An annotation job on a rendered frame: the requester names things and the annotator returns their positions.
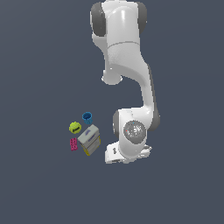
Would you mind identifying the grey and yellow box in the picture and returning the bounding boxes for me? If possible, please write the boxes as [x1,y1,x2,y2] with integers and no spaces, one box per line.
[77,123,102,157]

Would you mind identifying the yellow-green round toy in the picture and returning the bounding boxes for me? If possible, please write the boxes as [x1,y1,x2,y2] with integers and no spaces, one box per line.
[68,121,82,135]

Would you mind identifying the pink studded brick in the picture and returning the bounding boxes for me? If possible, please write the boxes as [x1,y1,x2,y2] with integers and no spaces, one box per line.
[69,137,79,152]

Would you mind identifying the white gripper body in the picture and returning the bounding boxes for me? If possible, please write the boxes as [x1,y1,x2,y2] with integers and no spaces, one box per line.
[104,142,153,165]

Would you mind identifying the blue cup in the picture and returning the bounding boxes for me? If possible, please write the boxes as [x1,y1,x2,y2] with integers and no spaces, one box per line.
[81,111,94,125]

